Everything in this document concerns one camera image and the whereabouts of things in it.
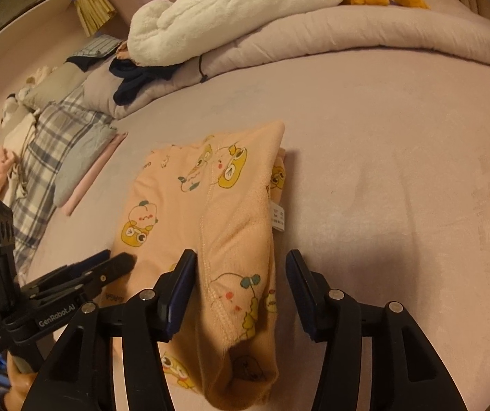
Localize grey pillow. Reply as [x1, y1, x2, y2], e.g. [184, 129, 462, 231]
[22, 62, 94, 110]

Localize folded grey cloth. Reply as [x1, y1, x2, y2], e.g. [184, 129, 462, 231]
[52, 122, 117, 206]

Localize lilac quilt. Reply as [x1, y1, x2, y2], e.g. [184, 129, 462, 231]
[86, 6, 490, 118]

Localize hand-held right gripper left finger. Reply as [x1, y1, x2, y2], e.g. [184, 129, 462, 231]
[20, 249, 198, 411]

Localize yellow fringed decoration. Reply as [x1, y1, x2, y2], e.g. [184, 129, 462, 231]
[74, 0, 117, 37]

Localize lilac bed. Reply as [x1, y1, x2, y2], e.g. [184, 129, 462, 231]
[26, 0, 490, 411]

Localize folded pink cloth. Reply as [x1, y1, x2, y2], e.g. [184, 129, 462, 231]
[62, 132, 129, 217]

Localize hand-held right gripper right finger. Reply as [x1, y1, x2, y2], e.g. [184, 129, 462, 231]
[285, 249, 468, 411]

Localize white plush blanket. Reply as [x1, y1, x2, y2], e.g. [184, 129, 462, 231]
[127, 0, 353, 67]

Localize peach cartoon print pants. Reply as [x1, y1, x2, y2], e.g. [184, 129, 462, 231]
[111, 121, 287, 405]

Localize dark navy clothes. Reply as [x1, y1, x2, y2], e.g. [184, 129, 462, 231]
[109, 58, 181, 105]

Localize grey plaid cloth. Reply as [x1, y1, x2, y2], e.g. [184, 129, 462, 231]
[11, 90, 117, 275]

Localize blue striped cloth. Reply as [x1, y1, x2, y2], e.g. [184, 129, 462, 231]
[66, 35, 123, 69]

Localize person's left hand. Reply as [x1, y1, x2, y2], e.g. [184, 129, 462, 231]
[6, 353, 41, 411]

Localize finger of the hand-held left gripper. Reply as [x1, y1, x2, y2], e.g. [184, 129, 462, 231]
[20, 249, 112, 292]
[28, 253, 137, 309]

